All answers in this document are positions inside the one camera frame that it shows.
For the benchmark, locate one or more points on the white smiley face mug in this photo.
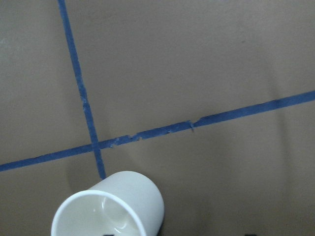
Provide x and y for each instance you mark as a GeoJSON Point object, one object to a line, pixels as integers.
{"type": "Point", "coordinates": [126, 203]}

